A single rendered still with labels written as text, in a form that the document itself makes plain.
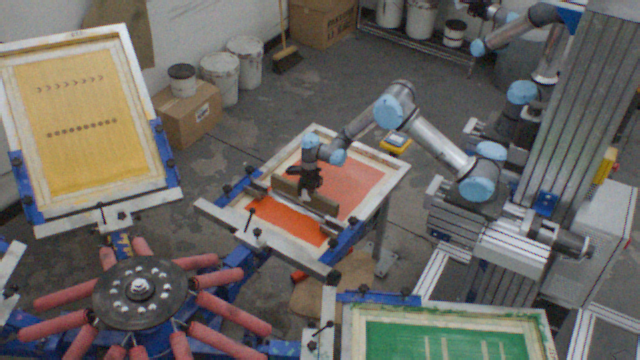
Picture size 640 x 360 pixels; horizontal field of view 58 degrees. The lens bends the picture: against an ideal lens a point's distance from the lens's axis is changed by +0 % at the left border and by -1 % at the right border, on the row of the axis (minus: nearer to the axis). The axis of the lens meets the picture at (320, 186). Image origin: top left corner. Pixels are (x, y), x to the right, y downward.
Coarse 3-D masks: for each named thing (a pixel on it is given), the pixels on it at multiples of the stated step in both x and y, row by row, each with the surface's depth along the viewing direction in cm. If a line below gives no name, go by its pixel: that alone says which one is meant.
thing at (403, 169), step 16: (320, 128) 306; (288, 144) 294; (352, 144) 297; (272, 160) 285; (384, 160) 291; (400, 176) 281; (384, 192) 272; (224, 208) 259; (368, 208) 263; (256, 224) 252; (288, 240) 246; (320, 256) 241
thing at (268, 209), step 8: (336, 168) 288; (288, 176) 282; (256, 200) 268; (264, 200) 269; (272, 200) 269; (248, 208) 264; (256, 208) 265; (264, 208) 265; (272, 208) 265; (280, 208) 265; (288, 208) 266; (256, 216) 261; (264, 216) 261; (272, 216) 261; (280, 216) 262; (288, 216) 262; (280, 224) 258
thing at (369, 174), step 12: (348, 168) 289; (360, 168) 289; (372, 168) 290; (372, 180) 283; (360, 192) 276; (348, 204) 270; (300, 216) 262; (288, 228) 256; (300, 228) 257; (312, 228) 257; (312, 240) 252; (324, 240) 252
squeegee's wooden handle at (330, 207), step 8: (272, 176) 267; (280, 176) 267; (272, 184) 270; (280, 184) 266; (288, 184) 263; (296, 184) 263; (288, 192) 266; (296, 192) 263; (304, 200) 263; (312, 200) 260; (320, 200) 257; (328, 200) 256; (320, 208) 260; (328, 208) 257; (336, 208) 255; (336, 216) 259
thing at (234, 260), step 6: (240, 246) 236; (234, 252) 233; (240, 252) 233; (246, 252) 234; (252, 252) 236; (228, 258) 231; (234, 258) 231; (240, 258) 231; (246, 258) 233; (222, 264) 231; (228, 264) 229; (234, 264) 229; (240, 264) 231
